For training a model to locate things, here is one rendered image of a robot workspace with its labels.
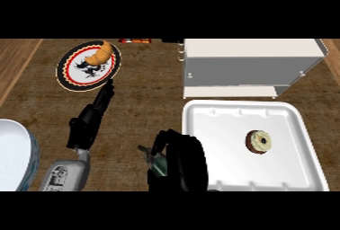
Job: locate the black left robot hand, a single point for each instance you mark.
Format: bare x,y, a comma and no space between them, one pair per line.
86,125

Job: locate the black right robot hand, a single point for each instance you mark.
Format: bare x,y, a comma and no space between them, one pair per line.
185,161

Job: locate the red and orange packet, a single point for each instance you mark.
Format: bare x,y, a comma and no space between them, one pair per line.
135,40

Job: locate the round patterned plate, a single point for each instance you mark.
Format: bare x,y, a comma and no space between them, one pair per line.
75,75

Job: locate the white tiered shelf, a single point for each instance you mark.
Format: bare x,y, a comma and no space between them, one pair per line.
251,66

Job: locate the white rectangular tray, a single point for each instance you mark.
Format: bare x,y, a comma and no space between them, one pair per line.
220,134

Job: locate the small black item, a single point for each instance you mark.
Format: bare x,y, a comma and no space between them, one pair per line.
171,40

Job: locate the golden croissant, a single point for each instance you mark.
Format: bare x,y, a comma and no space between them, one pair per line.
99,55

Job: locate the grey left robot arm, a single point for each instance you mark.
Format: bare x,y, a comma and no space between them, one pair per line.
62,176

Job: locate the brown cream-topped donut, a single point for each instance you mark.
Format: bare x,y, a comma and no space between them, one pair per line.
259,142

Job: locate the white bowl with blue rim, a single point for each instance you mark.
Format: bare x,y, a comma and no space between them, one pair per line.
13,152

